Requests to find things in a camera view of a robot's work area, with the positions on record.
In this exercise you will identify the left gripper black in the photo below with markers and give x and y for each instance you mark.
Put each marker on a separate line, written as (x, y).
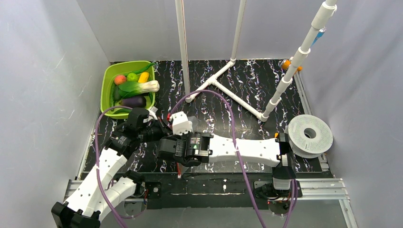
(160, 129)

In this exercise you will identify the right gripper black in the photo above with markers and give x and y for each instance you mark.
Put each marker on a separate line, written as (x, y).
(165, 149)

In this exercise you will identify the clear zip bag orange zipper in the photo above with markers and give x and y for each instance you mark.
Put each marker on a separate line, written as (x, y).
(185, 170)

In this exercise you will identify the toy bok choy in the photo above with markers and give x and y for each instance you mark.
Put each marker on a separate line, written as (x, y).
(132, 88)

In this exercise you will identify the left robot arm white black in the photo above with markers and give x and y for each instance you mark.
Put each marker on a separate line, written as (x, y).
(93, 199)

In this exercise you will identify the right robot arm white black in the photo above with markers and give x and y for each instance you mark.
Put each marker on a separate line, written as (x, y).
(275, 152)

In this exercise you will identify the toy purple eggplant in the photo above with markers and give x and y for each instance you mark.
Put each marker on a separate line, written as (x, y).
(134, 101)

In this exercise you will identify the toy green cucumber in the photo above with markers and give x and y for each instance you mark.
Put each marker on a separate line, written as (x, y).
(111, 96)

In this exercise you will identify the toy yellow corn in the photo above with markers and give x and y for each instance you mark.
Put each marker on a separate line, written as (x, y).
(143, 77)

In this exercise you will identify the toy green lime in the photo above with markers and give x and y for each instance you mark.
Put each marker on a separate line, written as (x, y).
(132, 77)

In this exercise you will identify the toy green chili pepper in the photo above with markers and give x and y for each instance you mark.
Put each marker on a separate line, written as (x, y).
(145, 68)

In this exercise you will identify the black marble pattern mat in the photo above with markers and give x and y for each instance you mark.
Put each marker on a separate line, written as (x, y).
(252, 80)

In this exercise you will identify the toy peach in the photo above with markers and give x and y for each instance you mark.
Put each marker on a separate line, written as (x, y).
(120, 79)

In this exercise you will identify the green plastic basin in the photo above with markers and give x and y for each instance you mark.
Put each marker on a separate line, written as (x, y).
(119, 68)

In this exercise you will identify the white filament spool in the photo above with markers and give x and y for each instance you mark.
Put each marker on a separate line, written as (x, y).
(309, 136)

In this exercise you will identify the orange clamp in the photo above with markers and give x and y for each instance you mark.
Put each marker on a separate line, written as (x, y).
(284, 64)

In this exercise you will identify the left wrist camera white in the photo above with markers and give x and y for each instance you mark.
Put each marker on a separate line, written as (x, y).
(152, 113)

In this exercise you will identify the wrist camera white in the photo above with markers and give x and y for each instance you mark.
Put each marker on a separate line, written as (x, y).
(180, 123)
(152, 113)

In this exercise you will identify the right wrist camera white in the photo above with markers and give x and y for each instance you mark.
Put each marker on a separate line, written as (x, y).
(180, 123)

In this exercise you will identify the aluminium rail frame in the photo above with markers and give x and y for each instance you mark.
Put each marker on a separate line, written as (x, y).
(246, 190)

